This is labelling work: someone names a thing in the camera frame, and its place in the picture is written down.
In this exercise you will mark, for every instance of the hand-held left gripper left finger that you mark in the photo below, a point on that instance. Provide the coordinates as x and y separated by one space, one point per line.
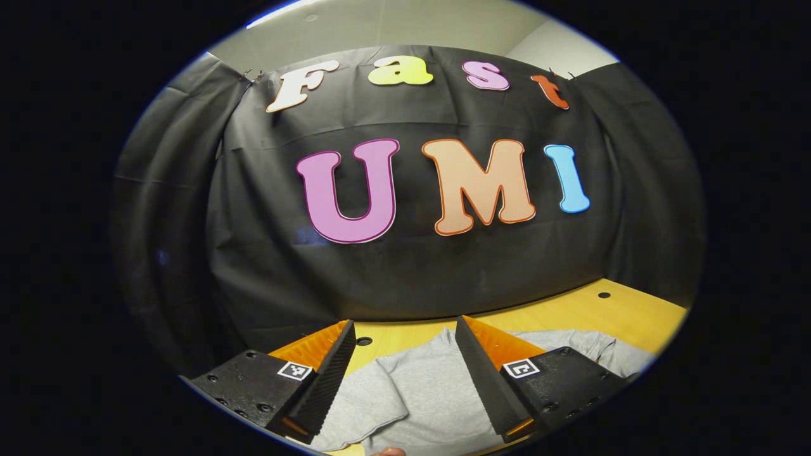
329 380

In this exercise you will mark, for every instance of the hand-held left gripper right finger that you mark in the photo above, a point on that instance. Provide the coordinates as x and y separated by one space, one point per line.
485 380

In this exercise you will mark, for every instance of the grey zip-neck sweatshirt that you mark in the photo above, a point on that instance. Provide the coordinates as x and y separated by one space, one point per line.
418 392

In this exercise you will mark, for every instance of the black backdrop cloth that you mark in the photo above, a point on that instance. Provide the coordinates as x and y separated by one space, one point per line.
266 253

